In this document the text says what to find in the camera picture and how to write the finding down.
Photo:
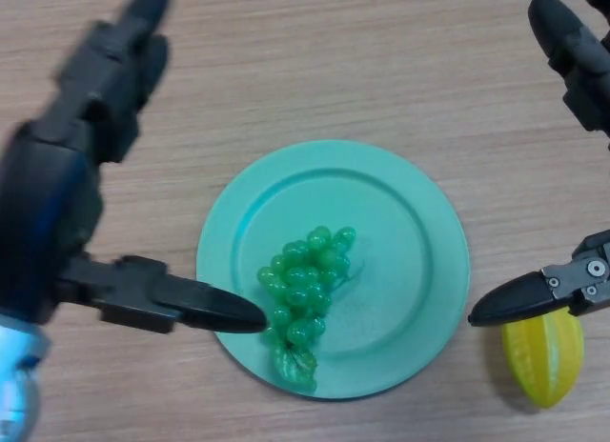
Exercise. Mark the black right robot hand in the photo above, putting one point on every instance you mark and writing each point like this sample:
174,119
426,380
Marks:
581,70

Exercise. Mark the yellow starfruit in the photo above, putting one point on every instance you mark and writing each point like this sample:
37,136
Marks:
543,361

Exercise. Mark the green grape bunch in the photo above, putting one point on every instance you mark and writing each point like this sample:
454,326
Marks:
305,289

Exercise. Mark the green round plate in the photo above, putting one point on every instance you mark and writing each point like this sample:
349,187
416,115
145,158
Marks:
405,280

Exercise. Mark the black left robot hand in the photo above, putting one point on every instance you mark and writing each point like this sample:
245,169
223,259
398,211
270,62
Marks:
52,199

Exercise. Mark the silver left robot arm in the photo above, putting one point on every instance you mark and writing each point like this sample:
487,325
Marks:
14,375

